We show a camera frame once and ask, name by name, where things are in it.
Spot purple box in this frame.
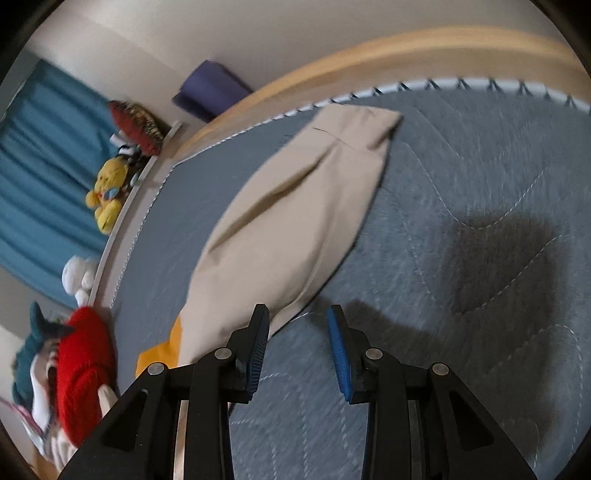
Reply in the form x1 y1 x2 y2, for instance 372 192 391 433
172 60 252 123

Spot beige pants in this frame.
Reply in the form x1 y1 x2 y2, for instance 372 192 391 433
178 105 402 365

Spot plush toy in red sweater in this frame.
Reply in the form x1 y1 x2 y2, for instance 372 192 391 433
55 307 116 446

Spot white plush toy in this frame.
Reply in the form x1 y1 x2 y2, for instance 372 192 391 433
62 255 100 305

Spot yellow plush toy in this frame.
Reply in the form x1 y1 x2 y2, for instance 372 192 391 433
86 157 130 235

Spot grey quilted bed mattress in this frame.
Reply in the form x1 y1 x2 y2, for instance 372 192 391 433
111 78 591 480

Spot orange garment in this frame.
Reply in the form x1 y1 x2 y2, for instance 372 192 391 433
136 318 185 377

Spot blue curtain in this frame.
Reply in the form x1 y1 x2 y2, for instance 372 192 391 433
0 60 122 308

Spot striped small plush toy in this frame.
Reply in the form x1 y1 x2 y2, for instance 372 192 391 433
115 141 148 185

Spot wooden bed frame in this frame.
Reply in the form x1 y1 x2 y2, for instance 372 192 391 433
178 25 587 158

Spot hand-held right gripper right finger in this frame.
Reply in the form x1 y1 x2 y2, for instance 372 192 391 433
326 305 539 480

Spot teal plush toy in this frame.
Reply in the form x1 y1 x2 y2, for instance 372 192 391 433
11 302 75 407

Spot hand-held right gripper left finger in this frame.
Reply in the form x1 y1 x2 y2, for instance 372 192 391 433
58 304 271 480

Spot red patterned cushion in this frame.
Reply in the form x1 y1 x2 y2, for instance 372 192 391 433
108 100 164 157

